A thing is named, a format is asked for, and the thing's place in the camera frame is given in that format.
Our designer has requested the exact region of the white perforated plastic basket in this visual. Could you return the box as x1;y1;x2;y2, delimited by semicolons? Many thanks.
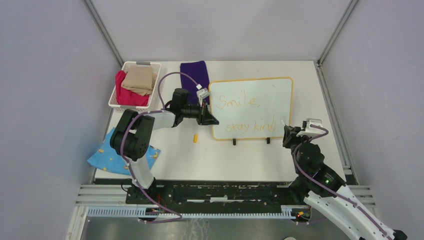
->
108;61;162;112

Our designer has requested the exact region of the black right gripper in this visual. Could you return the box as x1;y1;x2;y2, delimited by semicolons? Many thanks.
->
281;125;312;174

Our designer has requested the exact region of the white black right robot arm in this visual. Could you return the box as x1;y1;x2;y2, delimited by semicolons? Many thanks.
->
282;121;408;240

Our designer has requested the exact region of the purple folded cloth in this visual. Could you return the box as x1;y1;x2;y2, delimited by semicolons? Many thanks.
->
180;60;210;105

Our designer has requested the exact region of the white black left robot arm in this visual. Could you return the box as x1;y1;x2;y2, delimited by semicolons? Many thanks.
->
109;88;220;204

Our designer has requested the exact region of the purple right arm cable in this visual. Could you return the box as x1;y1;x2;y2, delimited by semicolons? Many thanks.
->
292;124;395;240

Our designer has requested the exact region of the yellow framed whiteboard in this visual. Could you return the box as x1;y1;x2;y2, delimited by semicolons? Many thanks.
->
208;76;294;141

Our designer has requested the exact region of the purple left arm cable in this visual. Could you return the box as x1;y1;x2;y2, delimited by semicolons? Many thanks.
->
120;71;184;224

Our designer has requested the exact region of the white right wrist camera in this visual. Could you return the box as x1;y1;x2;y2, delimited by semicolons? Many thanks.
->
296;118;325;138

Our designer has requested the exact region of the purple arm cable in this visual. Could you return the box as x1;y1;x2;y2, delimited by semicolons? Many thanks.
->
120;71;184;224
292;124;395;240

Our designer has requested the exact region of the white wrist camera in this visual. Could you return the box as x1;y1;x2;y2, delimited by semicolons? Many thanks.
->
296;118;325;138
196;86;210;105

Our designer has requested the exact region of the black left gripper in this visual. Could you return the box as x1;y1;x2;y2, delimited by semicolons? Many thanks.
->
182;101;219;127

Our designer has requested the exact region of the red cloth in basket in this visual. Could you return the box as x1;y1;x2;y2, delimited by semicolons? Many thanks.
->
115;70;150;107

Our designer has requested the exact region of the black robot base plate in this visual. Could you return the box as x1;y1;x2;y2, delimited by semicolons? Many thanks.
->
125;180;308;214

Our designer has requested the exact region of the blue patterned cloth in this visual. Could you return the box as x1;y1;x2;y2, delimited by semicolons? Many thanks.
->
87;134;161;176

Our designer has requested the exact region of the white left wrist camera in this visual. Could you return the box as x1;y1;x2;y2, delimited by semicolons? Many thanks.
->
196;86;210;105

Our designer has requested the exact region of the beige cloth in basket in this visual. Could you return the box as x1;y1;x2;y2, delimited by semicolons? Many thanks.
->
121;65;157;96

